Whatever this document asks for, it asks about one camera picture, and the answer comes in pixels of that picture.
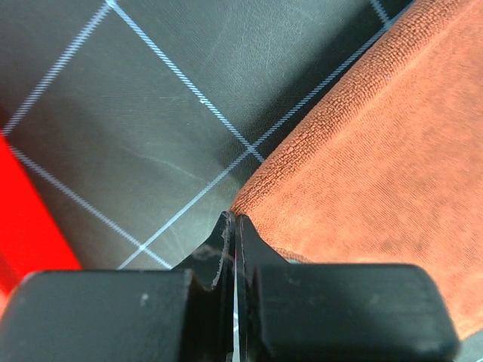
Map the red plastic bin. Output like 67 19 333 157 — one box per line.
1 136 82 300

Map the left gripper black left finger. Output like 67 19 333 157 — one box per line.
1 212 235 361

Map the black grid cutting mat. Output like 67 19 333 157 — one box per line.
1 1 410 269

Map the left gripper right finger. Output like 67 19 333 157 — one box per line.
235 215 460 361

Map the brown towel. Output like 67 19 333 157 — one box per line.
232 1 482 338

